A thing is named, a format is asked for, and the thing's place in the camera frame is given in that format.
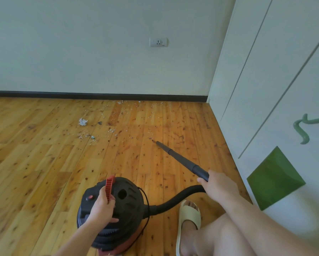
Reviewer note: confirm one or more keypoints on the person's left hand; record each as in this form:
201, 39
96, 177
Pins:
100, 210

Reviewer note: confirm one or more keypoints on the person's right hand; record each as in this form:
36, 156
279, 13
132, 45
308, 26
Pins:
219, 186

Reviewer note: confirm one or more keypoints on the person's right thumb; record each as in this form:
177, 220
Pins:
201, 180

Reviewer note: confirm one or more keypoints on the person's left thumb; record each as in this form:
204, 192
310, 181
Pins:
113, 220

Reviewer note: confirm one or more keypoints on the black and red vacuum cleaner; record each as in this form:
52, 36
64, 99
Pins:
127, 207

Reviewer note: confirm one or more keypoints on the person's right forearm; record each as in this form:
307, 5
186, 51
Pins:
269, 226

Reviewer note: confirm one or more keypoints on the person's left forearm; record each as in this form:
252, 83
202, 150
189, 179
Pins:
74, 241

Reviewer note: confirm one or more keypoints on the beige slipper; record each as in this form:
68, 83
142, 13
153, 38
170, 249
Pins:
190, 217

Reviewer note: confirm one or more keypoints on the person's bare leg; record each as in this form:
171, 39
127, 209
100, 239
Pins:
221, 237

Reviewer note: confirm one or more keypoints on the scattered small floor debris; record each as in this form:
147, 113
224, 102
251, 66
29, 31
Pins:
110, 130

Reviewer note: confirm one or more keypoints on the crumpled white paper scrap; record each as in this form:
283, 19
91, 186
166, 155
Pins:
83, 122

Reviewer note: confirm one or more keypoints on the black baseboard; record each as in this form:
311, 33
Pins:
95, 95

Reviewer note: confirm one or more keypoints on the white wardrobe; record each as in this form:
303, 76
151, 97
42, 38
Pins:
277, 77

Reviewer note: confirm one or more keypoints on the white wall socket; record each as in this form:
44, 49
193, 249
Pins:
158, 42

